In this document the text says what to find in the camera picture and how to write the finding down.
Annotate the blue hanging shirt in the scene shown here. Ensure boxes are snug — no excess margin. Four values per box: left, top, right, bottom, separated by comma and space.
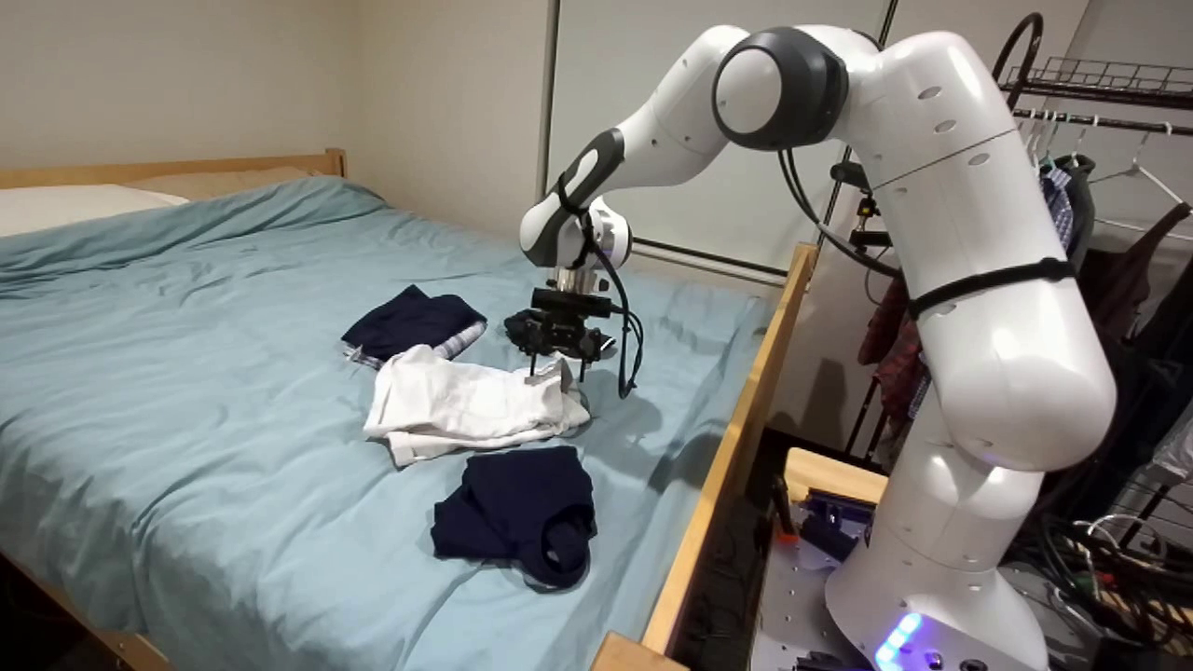
1037, 154, 1100, 276

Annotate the white pillow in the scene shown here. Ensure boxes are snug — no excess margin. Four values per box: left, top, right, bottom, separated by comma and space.
0, 184, 196, 241

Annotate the tangled cable pile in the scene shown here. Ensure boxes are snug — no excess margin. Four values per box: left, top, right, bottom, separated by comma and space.
1049, 499, 1193, 656

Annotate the black camera on stand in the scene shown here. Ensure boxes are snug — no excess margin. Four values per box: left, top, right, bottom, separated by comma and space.
829, 148, 904, 257

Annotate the large navy garment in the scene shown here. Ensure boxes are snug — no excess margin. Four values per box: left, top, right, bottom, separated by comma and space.
428, 445, 600, 594

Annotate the white cloth garment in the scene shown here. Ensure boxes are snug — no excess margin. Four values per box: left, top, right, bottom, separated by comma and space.
357, 342, 593, 471

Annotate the light wooden box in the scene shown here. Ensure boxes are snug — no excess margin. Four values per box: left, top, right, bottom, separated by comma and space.
780, 445, 894, 513

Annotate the white framed wall panel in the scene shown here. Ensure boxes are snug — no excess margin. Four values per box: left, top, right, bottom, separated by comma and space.
542, 0, 904, 276

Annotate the navy garment with white trim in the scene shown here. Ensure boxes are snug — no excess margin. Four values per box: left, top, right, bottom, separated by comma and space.
341, 282, 493, 368

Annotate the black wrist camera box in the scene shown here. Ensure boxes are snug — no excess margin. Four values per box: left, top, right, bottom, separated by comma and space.
529, 282, 618, 318

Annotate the light blue bedspread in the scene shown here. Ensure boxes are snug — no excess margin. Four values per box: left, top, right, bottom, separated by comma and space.
0, 170, 785, 671

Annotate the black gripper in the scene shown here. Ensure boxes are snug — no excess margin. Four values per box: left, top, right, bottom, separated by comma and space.
505, 307, 618, 393

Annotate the wooden bed frame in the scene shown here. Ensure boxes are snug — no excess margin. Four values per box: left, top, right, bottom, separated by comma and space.
0, 147, 823, 671

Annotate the small black garment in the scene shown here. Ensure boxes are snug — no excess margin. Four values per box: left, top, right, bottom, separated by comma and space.
500, 307, 618, 367

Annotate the black metal clothes rack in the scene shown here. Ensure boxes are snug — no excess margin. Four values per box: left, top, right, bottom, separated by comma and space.
989, 11, 1193, 221

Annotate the dark hanging garment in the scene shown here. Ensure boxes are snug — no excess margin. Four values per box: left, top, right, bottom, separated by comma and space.
1079, 203, 1193, 377

